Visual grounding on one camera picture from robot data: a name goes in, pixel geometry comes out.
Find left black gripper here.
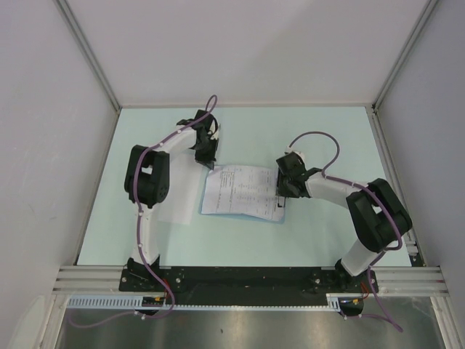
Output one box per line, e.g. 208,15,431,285
194,136,219,170

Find metal clipboard clip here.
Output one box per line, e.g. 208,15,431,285
275,196,286,209

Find white paper sheet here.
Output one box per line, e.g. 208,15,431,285
158,152,203,225

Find printed paper sheet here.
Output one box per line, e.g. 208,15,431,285
201,164,286,222

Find light blue clipboard folder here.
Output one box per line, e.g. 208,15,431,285
198,165,286,225

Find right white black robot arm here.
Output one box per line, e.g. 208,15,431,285
276,151,413,292

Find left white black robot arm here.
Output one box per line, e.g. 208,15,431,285
124,109,219,291

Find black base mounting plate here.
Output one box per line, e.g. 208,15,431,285
119,264,378,305

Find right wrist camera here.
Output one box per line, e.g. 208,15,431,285
285,146,304,160

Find right aluminium side rail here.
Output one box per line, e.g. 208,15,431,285
365,105,426,267

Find white slotted cable duct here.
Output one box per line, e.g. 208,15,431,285
67,294,340,312

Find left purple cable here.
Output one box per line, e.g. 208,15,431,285
68,95,219,330

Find purple cable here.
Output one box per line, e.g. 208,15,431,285
286,131,405,334
68,95,219,330

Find aluminium front rail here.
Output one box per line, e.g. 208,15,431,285
54,265,449,297

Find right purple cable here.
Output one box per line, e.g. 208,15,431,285
286,131,405,334

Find left aluminium corner post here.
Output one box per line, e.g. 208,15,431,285
53,0,122,116

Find aluminium corner post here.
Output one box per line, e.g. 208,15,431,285
53,0,122,116
371,0,440,112

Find right aluminium corner post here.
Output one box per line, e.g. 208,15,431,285
371,0,440,112

